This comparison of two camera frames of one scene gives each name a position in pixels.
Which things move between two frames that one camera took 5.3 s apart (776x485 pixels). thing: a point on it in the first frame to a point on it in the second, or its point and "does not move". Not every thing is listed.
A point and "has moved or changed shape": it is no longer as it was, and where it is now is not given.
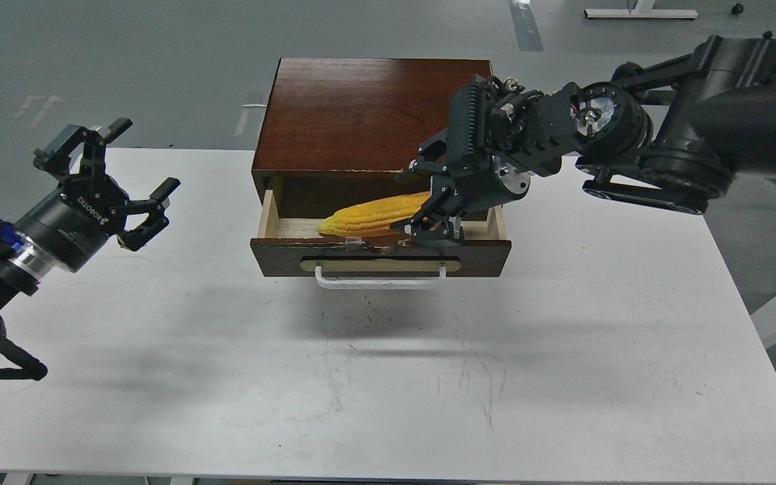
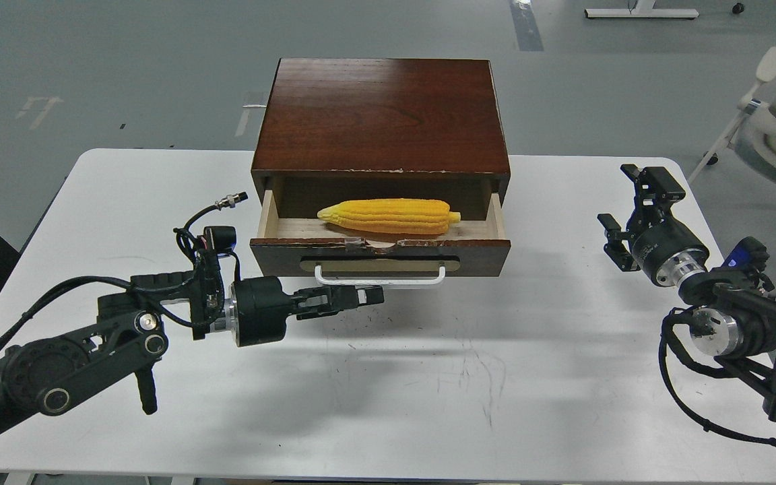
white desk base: (642, 9) does not move
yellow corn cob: (373, 219) has moved or changed shape
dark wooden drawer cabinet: (337, 133) does not move
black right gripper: (490, 182) to (667, 250)
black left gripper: (69, 228) to (256, 308)
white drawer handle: (379, 284) does not move
